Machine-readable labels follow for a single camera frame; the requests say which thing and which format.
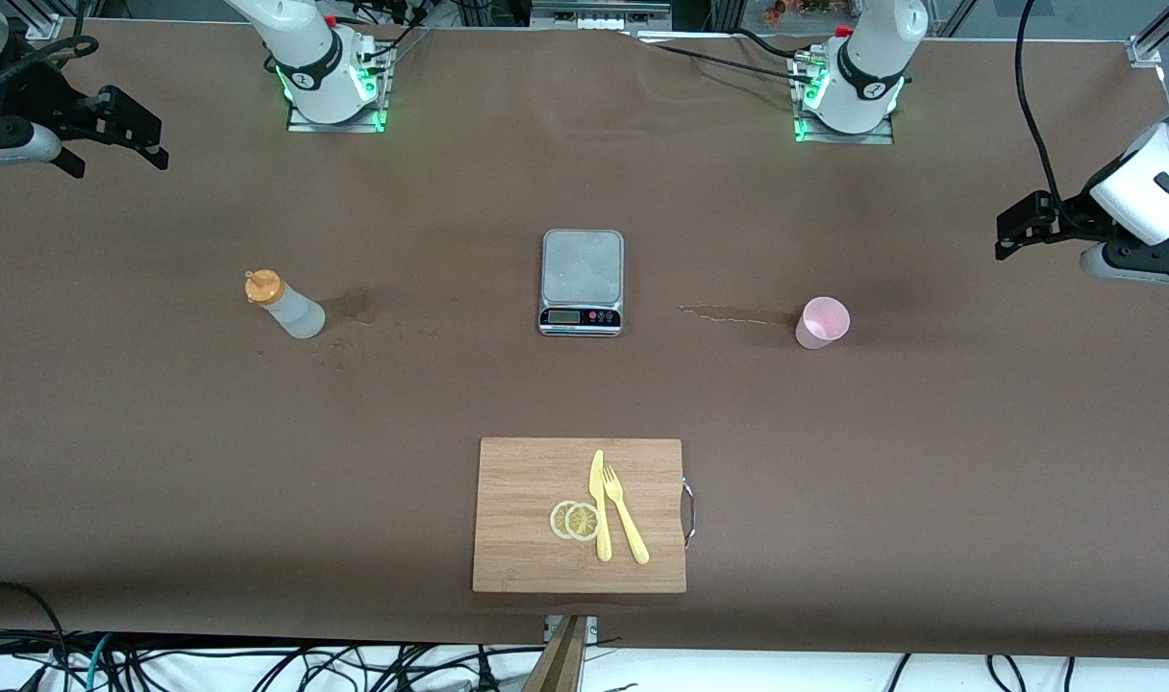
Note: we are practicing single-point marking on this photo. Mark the wooden cutting board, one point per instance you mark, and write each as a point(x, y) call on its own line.
point(517, 500)

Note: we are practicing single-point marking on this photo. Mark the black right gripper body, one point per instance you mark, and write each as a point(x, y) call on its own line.
point(48, 108)

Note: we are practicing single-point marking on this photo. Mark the orange background items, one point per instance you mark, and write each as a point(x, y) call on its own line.
point(796, 10)

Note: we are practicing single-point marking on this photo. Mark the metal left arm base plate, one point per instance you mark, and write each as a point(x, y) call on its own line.
point(878, 137)

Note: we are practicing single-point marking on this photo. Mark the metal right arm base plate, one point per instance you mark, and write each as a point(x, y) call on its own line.
point(301, 125)

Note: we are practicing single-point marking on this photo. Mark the pink plastic cup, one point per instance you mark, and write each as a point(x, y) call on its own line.
point(820, 327)

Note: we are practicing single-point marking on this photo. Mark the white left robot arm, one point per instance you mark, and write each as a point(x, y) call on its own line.
point(873, 58)

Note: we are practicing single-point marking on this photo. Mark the yellow plastic fork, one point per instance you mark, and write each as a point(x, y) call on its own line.
point(633, 538)

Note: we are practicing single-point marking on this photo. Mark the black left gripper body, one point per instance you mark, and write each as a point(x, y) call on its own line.
point(1071, 213)

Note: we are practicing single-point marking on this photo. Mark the silver digital kitchen scale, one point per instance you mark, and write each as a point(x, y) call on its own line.
point(582, 264)

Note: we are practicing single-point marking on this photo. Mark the yellow plastic knife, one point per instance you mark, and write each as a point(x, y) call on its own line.
point(596, 481)

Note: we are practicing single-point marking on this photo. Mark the lemon slice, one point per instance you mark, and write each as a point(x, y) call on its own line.
point(556, 520)
point(583, 522)

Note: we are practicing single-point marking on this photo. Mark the aluminium profile bar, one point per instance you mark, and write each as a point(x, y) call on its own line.
point(44, 21)

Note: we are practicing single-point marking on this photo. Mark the squeeze bottle with orange cap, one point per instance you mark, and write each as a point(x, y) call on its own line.
point(296, 312)

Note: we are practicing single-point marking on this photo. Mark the wooden post with metal bracket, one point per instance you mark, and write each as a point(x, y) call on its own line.
point(560, 663)

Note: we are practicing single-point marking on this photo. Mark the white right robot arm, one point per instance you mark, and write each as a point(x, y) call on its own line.
point(306, 58)

